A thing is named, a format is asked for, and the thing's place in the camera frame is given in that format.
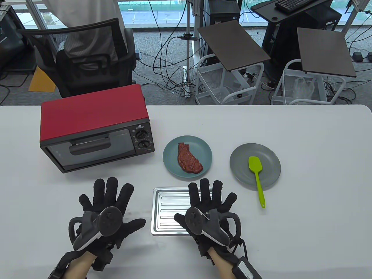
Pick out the black tilted desk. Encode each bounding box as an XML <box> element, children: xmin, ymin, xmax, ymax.
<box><xmin>251</xmin><ymin>0</ymin><xmax>343</xmax><ymax>70</ymax></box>

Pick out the person's right hand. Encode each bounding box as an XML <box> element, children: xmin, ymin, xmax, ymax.
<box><xmin>174</xmin><ymin>178</ymin><xmax>243</xmax><ymax>265</ymax></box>

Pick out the black computer tower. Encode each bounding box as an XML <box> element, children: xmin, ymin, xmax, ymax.
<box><xmin>203</xmin><ymin>0</ymin><xmax>242</xmax><ymax>29</ymax></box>

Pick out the grey VR controller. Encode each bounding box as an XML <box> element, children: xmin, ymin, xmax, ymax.
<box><xmin>68</xmin><ymin>206</ymin><xmax>123</xmax><ymax>251</ymax></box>
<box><xmin>185</xmin><ymin>207</ymin><xmax>242</xmax><ymax>247</ymax></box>

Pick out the brown steak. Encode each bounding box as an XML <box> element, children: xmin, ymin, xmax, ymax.
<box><xmin>178</xmin><ymin>142</ymin><xmax>204</xmax><ymax>174</ymax></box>

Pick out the green dessert spatula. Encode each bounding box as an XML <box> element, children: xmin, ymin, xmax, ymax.
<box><xmin>248</xmin><ymin>156</ymin><xmax>266</xmax><ymax>208</ymax></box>

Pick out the person's right forearm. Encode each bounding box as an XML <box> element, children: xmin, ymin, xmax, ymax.
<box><xmin>209</xmin><ymin>248</ymin><xmax>237</xmax><ymax>279</ymax></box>

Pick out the black wrist strap with box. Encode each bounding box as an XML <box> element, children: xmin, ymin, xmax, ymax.
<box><xmin>47</xmin><ymin>251</ymin><xmax>87</xmax><ymax>279</ymax></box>
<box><xmin>231</xmin><ymin>256</ymin><xmax>263</xmax><ymax>279</ymax></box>

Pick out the orange floor mat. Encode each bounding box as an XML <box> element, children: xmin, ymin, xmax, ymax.
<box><xmin>29</xmin><ymin>66</ymin><xmax>56</xmax><ymax>93</ymax></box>

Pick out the clear plastic bag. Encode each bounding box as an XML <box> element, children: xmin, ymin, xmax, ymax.
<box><xmin>293</xmin><ymin>77</ymin><xmax>316</xmax><ymax>101</ymax></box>

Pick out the aluminium frame post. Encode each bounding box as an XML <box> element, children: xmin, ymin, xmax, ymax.
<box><xmin>185</xmin><ymin>0</ymin><xmax>201</xmax><ymax>98</ymax></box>
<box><xmin>26</xmin><ymin>0</ymin><xmax>48</xmax><ymax>30</ymax></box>

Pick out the white wire cart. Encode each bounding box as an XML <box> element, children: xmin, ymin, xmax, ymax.
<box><xmin>195</xmin><ymin>54</ymin><xmax>265</xmax><ymax>105</ymax></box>
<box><xmin>272</xmin><ymin>59</ymin><xmax>347</xmax><ymax>105</ymax></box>

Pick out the tangle of black cables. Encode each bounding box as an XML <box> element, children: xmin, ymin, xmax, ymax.
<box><xmin>125</xmin><ymin>0</ymin><xmax>204</xmax><ymax>93</ymax></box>

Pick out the black equipment case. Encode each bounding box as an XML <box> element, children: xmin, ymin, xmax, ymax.
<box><xmin>0</xmin><ymin>6</ymin><xmax>29</xmax><ymax>51</ymax></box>

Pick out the red toaster oven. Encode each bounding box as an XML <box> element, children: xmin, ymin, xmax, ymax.
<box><xmin>40</xmin><ymin>84</ymin><xmax>155</xmax><ymax>174</ymax></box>

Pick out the person's left hand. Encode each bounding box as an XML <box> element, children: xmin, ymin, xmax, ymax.
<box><xmin>73</xmin><ymin>177</ymin><xmax>146</xmax><ymax>271</ymax></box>

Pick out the black keyboard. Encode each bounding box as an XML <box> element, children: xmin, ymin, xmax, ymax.
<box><xmin>275</xmin><ymin>0</ymin><xmax>316</xmax><ymax>14</ymax></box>

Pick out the person's left forearm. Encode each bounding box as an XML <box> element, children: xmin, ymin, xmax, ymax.
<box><xmin>67</xmin><ymin>252</ymin><xmax>97</xmax><ymax>279</ymax></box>

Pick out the black glove cable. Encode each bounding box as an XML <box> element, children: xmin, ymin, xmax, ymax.
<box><xmin>232</xmin><ymin>237</ymin><xmax>249</xmax><ymax>258</ymax></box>

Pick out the black office chair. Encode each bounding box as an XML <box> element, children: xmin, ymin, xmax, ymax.
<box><xmin>17</xmin><ymin>18</ymin><xmax>137</xmax><ymax>99</ymax></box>

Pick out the teal plate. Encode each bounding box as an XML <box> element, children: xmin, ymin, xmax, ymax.
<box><xmin>163</xmin><ymin>135</ymin><xmax>213</xmax><ymax>178</ymax></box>

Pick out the brown tilted board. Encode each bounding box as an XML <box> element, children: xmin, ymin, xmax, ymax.
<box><xmin>197</xmin><ymin>20</ymin><xmax>271</xmax><ymax>72</ymax></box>
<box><xmin>297</xmin><ymin>27</ymin><xmax>357</xmax><ymax>78</ymax></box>

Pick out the grey plate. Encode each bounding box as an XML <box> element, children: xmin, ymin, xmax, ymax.
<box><xmin>230</xmin><ymin>143</ymin><xmax>281</xmax><ymax>191</ymax></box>

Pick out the silver baking tray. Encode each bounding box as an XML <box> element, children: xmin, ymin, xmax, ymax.
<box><xmin>151</xmin><ymin>187</ymin><xmax>215</xmax><ymax>236</ymax></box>

